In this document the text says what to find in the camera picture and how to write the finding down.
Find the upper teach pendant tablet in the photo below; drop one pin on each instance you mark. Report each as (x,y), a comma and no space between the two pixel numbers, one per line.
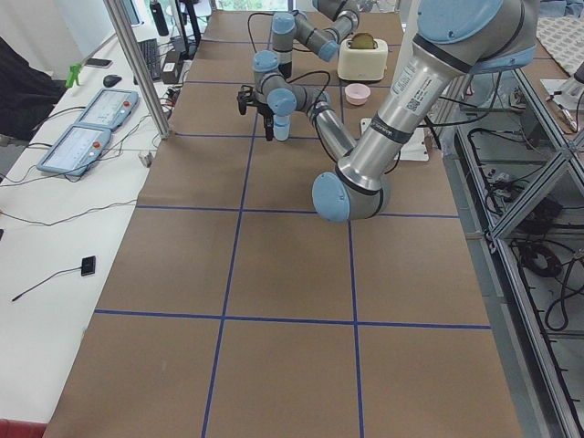
(109,109)

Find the green plastic clamp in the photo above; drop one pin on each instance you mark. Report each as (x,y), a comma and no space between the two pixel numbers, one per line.
(73,76)

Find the cream two-slot toaster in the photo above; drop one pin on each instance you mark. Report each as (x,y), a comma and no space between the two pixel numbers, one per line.
(362,64)

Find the toasted bread slice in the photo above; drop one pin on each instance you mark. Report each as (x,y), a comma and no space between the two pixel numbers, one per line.
(362,41)

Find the black smartphone on table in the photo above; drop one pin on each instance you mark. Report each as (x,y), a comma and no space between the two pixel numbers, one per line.
(98,63)

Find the aluminium frame post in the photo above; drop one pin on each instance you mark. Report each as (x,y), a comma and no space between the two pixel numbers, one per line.
(121,23)

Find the light blue cup robot-right side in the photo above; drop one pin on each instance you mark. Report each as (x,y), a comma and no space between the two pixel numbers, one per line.
(281,121)

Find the small black puck with cable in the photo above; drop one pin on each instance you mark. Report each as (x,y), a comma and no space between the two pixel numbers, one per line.
(88,265)

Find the black computer mouse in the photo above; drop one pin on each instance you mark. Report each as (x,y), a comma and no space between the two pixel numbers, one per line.
(110,81)

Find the black water bottle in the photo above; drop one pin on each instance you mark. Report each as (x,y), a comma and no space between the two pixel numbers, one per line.
(159,18)

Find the light blue cup robot-left side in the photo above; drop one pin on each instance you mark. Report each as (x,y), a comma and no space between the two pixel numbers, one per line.
(281,131)

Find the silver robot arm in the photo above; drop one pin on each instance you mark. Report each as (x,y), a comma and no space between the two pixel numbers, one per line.
(453,38)
(288,27)

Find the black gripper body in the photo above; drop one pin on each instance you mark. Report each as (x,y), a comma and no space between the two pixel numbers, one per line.
(286,69)
(265,110)

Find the lower teach pendant tablet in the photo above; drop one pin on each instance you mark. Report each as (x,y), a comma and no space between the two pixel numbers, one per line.
(75,150)

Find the black keyboard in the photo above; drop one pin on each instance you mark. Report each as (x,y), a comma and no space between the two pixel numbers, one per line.
(150,53)

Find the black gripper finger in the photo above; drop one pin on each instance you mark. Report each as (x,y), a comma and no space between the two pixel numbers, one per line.
(269,127)

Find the pink plastic bowl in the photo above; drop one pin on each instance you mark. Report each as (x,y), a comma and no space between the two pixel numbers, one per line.
(357,94)

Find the teach pendant tablet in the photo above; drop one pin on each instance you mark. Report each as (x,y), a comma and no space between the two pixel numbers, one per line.
(75,150)
(109,109)

